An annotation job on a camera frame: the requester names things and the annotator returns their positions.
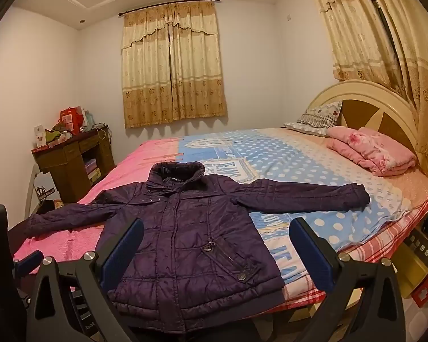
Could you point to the brown wooden cabinet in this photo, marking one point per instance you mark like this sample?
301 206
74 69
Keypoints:
67 164

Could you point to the beige patterned window curtain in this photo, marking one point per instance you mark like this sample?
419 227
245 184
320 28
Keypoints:
146 78

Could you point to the red plaid mattress cover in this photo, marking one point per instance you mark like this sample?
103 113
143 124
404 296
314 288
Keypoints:
378 244

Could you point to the grey patterned pillow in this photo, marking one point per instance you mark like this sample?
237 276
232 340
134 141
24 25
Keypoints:
315 119

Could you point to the pink folded blanket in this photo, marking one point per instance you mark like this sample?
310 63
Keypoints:
371 149

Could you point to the long beige floral curtain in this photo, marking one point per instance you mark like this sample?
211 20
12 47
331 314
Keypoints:
353 35

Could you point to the black white paper bag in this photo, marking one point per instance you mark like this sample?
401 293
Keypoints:
44 192

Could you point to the dark panel with buttons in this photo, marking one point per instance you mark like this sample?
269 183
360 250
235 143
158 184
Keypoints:
422 247

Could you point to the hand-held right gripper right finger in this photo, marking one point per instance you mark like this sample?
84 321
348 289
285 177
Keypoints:
312 256

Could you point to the white printed card box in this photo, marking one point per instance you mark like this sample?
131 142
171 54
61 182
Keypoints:
40 137

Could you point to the yellow box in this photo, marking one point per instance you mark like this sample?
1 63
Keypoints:
410 274

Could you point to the pink blue printed bedsheet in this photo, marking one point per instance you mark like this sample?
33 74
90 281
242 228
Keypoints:
289 164

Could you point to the dark curtain rod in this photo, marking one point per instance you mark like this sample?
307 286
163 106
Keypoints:
121 14

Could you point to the green cloth item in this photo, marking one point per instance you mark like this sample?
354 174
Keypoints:
55 136

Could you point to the cream wooden headboard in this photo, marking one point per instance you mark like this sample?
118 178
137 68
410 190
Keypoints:
363 92

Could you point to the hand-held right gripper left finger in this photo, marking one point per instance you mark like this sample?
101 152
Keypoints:
123 253

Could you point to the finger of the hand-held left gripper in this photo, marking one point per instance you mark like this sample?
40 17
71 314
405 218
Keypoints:
28 260

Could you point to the purple quilted jacket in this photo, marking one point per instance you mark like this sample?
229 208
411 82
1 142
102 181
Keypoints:
185 228

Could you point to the stack of books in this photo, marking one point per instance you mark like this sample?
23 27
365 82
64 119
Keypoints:
93 171

